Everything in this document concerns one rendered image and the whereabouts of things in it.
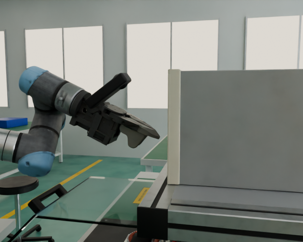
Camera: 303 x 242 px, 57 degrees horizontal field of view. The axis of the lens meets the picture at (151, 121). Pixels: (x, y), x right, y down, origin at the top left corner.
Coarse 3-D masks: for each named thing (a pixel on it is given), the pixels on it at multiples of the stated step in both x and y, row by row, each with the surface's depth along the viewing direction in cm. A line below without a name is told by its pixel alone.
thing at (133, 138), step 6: (132, 120) 64; (120, 126) 64; (126, 126) 64; (144, 126) 63; (126, 132) 64; (132, 132) 64; (138, 132) 63; (144, 132) 63; (150, 132) 63; (132, 138) 64; (138, 138) 64; (156, 138) 64; (132, 144) 64; (138, 144) 64
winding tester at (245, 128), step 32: (192, 96) 48; (224, 96) 47; (256, 96) 46; (288, 96) 45; (192, 128) 49; (224, 128) 48; (256, 128) 46; (288, 128) 45; (192, 160) 49; (224, 160) 48; (256, 160) 47; (288, 160) 46
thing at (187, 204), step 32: (160, 192) 47; (192, 192) 46; (224, 192) 46; (256, 192) 46; (288, 192) 46; (160, 224) 40; (192, 224) 39; (224, 224) 38; (256, 224) 37; (288, 224) 36
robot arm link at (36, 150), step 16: (0, 128) 67; (32, 128) 70; (48, 128) 70; (0, 144) 63; (16, 144) 65; (32, 144) 66; (48, 144) 68; (0, 160) 66; (16, 160) 66; (32, 160) 64; (48, 160) 66; (32, 176) 68
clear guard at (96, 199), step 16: (80, 192) 61; (96, 192) 61; (112, 192) 61; (128, 192) 61; (48, 208) 52; (64, 208) 52; (80, 208) 52; (96, 208) 52; (112, 208) 52; (128, 208) 52; (32, 224) 54; (112, 224) 46; (128, 224) 46
